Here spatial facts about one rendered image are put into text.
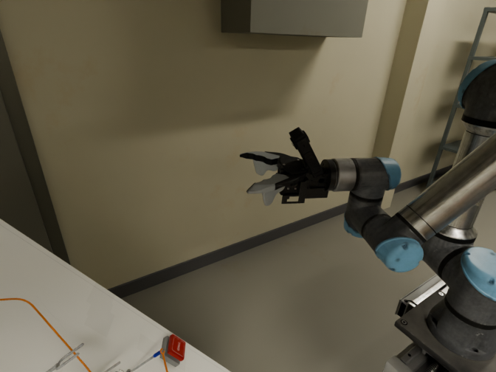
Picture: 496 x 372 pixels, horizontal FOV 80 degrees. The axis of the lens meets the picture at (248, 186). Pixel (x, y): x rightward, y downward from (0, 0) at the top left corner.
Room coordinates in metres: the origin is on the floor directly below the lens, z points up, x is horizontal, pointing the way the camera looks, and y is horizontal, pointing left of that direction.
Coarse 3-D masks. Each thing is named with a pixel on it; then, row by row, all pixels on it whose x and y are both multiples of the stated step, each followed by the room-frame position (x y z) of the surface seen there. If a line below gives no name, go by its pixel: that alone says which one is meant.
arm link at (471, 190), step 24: (456, 168) 0.53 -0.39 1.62; (480, 168) 0.50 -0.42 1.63; (432, 192) 0.51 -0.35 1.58; (456, 192) 0.49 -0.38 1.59; (480, 192) 0.48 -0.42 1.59; (384, 216) 0.55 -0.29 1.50; (408, 216) 0.50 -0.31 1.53; (432, 216) 0.48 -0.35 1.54; (456, 216) 0.48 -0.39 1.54; (384, 240) 0.48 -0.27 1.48; (408, 240) 0.46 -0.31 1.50; (408, 264) 0.45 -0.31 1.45
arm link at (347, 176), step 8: (336, 160) 0.61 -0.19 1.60; (344, 160) 0.61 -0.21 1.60; (352, 160) 0.62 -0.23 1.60; (336, 168) 0.60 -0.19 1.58; (344, 168) 0.59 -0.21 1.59; (352, 168) 0.59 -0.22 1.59; (344, 176) 0.58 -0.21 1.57; (352, 176) 0.59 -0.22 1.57; (336, 184) 0.59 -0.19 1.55; (344, 184) 0.58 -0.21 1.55; (352, 184) 0.58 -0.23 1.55
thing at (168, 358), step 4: (164, 340) 0.52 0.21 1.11; (168, 340) 0.52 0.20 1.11; (164, 344) 0.51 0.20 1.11; (164, 348) 0.50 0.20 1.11; (160, 356) 0.48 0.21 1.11; (168, 356) 0.48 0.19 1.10; (172, 356) 0.49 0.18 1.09; (168, 360) 0.48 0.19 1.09; (172, 360) 0.48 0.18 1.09; (176, 360) 0.49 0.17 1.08; (172, 364) 0.48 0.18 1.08; (176, 364) 0.48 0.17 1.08
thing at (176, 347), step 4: (172, 336) 0.53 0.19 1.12; (172, 340) 0.51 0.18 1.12; (176, 340) 0.52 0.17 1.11; (180, 340) 0.53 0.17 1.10; (168, 344) 0.51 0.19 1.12; (172, 344) 0.50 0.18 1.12; (176, 344) 0.51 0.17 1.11; (180, 344) 0.52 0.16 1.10; (184, 344) 0.53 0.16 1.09; (168, 348) 0.49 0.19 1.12; (172, 348) 0.49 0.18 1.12; (176, 348) 0.50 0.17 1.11; (180, 348) 0.51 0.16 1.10; (184, 348) 0.52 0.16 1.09; (168, 352) 0.48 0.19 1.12; (172, 352) 0.48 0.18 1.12; (176, 352) 0.49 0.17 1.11; (180, 352) 0.50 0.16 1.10; (184, 352) 0.51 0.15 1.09; (176, 356) 0.49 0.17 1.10; (180, 356) 0.49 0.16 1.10; (184, 356) 0.49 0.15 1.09; (180, 360) 0.49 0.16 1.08
